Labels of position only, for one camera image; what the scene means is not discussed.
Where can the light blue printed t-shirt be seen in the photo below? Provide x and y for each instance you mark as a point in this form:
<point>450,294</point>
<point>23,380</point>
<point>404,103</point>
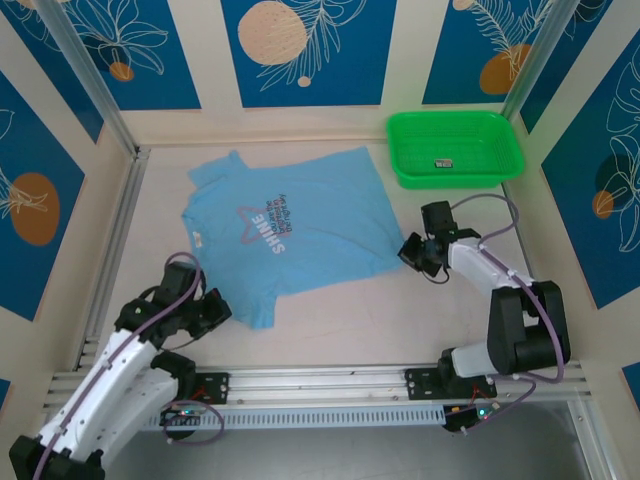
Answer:
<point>320,220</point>

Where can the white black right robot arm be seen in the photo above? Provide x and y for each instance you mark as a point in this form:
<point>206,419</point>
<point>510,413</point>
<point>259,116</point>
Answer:
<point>472,260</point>

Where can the small black white label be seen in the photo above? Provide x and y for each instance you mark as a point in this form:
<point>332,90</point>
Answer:
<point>443,163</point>

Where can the green plastic basket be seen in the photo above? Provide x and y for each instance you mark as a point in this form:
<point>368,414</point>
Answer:
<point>450,145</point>

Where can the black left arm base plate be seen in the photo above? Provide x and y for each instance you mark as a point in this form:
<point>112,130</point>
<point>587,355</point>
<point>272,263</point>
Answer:
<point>215,387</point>

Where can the aluminium side rail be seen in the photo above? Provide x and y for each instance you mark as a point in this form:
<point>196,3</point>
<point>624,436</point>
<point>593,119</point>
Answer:
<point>537,280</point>
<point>112,260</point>

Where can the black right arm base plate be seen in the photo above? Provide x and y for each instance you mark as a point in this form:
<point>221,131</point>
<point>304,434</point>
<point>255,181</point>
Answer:
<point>422,382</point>

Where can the aluminium mounting rail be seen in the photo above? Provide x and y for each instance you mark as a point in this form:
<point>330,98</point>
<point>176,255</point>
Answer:
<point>320,382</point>

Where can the aluminium frame post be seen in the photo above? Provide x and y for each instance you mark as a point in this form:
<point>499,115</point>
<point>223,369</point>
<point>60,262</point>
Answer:
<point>95,80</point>
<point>537,55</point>

